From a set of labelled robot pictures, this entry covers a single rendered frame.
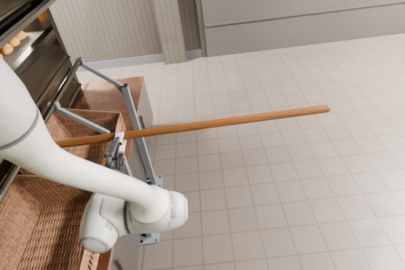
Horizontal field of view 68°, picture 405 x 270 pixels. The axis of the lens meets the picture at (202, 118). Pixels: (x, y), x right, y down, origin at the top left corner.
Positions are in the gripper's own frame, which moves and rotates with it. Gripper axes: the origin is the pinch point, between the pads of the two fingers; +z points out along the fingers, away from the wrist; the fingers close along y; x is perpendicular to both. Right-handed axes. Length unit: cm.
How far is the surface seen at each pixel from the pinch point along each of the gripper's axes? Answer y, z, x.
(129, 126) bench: 61, 92, -24
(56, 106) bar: 4, 37, -37
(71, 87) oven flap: 46, 136, -74
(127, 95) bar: 31, 85, -17
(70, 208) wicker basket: 61, 23, -48
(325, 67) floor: 118, 241, 187
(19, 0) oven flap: -29, 115, -73
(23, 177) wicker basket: 37, 27, -65
